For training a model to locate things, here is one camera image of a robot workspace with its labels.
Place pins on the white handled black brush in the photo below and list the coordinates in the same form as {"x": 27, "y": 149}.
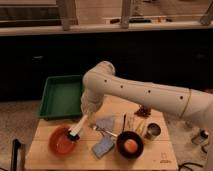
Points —
{"x": 73, "y": 132}

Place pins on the red bowl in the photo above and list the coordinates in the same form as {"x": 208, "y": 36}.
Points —
{"x": 61, "y": 143}

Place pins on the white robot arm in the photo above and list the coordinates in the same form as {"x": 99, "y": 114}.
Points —
{"x": 191, "y": 105}

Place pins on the blue cloth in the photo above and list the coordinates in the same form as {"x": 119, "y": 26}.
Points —
{"x": 105, "y": 144}

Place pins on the metal spoon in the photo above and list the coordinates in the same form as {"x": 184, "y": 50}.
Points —
{"x": 97, "y": 128}

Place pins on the brown pine cone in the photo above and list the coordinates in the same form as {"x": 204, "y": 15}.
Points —
{"x": 143, "y": 112}

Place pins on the green plastic tray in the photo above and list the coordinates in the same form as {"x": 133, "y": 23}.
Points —
{"x": 61, "y": 98}

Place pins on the black frying pan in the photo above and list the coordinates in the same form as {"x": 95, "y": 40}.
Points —
{"x": 129, "y": 133}

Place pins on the yellow wooden stick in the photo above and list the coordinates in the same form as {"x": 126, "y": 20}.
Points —
{"x": 140, "y": 127}

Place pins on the metal can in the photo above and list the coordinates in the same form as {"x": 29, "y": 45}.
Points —
{"x": 153, "y": 131}

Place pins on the orange ball in pan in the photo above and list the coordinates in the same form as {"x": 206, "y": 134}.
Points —
{"x": 130, "y": 145}

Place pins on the small jar on floor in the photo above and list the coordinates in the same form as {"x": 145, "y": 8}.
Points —
{"x": 200, "y": 137}

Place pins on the black chair frame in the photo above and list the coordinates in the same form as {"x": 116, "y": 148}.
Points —
{"x": 18, "y": 156}

